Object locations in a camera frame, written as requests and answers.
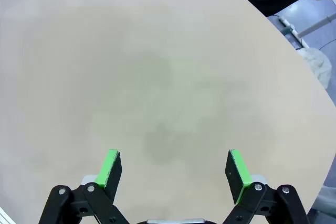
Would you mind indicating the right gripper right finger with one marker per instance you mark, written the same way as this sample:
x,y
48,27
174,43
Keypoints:
x,y
237,174

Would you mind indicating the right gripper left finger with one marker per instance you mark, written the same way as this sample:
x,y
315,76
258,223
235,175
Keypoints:
x,y
110,171

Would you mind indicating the white crumpled cloth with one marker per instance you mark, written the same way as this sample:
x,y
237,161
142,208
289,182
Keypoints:
x,y
319,66

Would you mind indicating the white side table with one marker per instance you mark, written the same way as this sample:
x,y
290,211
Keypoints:
x,y
317,24

